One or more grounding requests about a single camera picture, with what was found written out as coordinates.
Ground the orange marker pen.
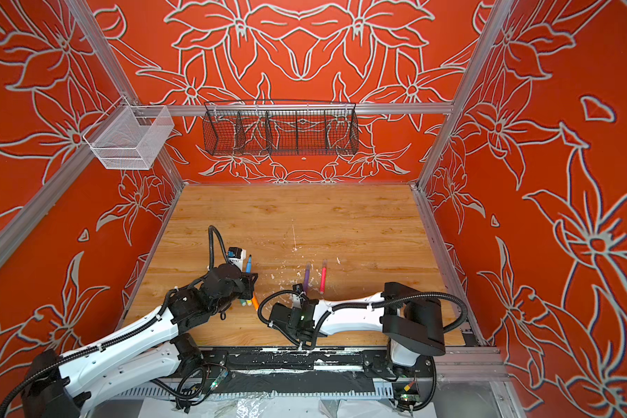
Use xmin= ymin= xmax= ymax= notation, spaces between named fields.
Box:
xmin=251 ymin=295 xmax=260 ymax=311

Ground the purple marker pen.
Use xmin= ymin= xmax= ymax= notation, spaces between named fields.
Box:
xmin=303 ymin=263 xmax=312 ymax=294

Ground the pink marker pen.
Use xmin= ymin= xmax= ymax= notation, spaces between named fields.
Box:
xmin=319 ymin=260 xmax=327 ymax=294

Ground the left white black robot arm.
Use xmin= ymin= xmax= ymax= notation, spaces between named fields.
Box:
xmin=0 ymin=260 xmax=258 ymax=417

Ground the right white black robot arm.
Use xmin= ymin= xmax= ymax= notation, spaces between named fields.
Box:
xmin=257 ymin=282 xmax=469 ymax=367

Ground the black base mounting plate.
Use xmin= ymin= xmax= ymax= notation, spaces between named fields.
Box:
xmin=201 ymin=347 xmax=435 ymax=379

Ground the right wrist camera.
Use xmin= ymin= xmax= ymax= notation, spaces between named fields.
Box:
xmin=292 ymin=283 xmax=308 ymax=308

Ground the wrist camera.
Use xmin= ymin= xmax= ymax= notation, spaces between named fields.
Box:
xmin=292 ymin=283 xmax=308 ymax=308
xmin=226 ymin=247 xmax=247 ymax=270

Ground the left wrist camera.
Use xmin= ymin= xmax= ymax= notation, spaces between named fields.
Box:
xmin=226 ymin=247 xmax=247 ymax=270

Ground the white cable duct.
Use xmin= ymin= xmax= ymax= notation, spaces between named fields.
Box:
xmin=91 ymin=380 xmax=395 ymax=402

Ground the black wire basket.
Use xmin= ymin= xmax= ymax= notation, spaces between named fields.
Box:
xmin=202 ymin=100 xmax=360 ymax=157

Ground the white wire basket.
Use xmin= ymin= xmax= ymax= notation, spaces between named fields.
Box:
xmin=82 ymin=97 xmax=174 ymax=170

